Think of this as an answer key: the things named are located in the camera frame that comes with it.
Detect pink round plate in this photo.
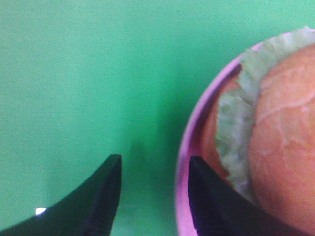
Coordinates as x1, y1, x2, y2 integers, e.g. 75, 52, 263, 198
174, 40, 266, 236

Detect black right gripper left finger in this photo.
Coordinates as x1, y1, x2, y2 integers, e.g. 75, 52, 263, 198
0, 154, 122, 236

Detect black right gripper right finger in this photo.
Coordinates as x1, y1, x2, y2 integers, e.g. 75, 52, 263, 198
188, 156, 305, 236

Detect burger with lettuce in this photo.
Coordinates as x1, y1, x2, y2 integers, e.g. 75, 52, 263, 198
200, 26, 315, 236

